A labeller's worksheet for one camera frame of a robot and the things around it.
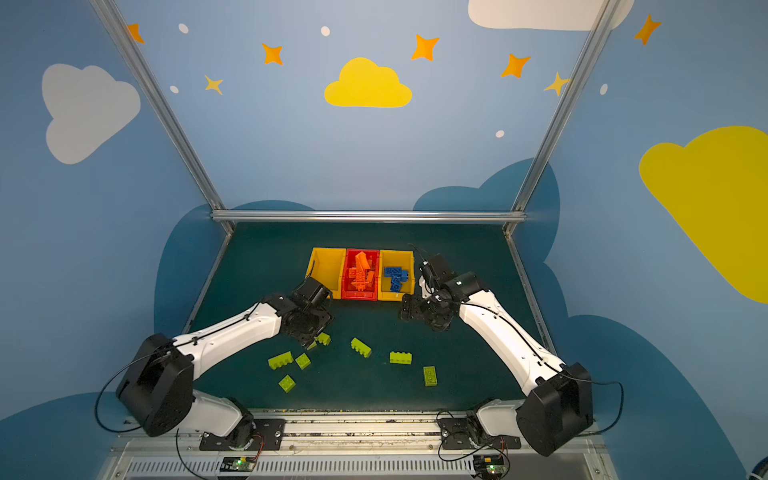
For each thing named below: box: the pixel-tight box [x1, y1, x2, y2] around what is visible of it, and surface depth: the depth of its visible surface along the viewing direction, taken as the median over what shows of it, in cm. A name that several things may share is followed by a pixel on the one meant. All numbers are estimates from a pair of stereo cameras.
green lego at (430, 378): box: [423, 366, 437, 386], surface depth 85 cm
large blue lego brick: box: [384, 267, 409, 287], surface depth 106 cm
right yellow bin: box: [378, 250, 416, 302], surface depth 105 cm
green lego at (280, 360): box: [267, 351, 294, 370], surface depth 86 cm
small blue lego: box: [390, 277, 402, 293], surface depth 105 cm
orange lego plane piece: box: [349, 251, 375, 291], surface depth 103 cm
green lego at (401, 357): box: [389, 351, 413, 365], surface depth 88 cm
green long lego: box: [350, 337, 372, 358], surface depth 90 cm
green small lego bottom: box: [278, 374, 296, 393], surface depth 83 cm
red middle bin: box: [341, 249, 380, 301], surface depth 103 cm
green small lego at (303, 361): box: [295, 352, 311, 370], surface depth 87 cm
